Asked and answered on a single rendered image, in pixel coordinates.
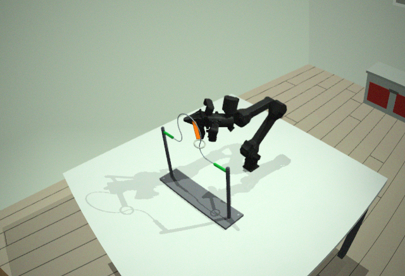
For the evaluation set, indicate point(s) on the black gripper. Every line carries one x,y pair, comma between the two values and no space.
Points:
203,118

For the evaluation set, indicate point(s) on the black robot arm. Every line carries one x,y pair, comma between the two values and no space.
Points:
241,117

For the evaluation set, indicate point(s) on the orange bar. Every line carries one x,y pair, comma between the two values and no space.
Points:
197,136

